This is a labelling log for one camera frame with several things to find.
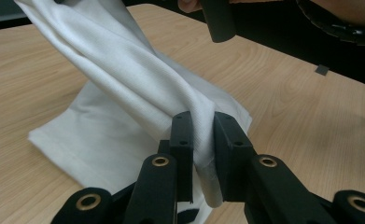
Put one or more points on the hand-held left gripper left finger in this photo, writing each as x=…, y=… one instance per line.
x=181, y=155

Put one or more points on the grey tape piece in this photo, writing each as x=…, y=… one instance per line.
x=322, y=69

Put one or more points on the white printed tank top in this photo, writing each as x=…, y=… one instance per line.
x=133, y=77

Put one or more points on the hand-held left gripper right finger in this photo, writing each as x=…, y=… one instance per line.
x=233, y=158

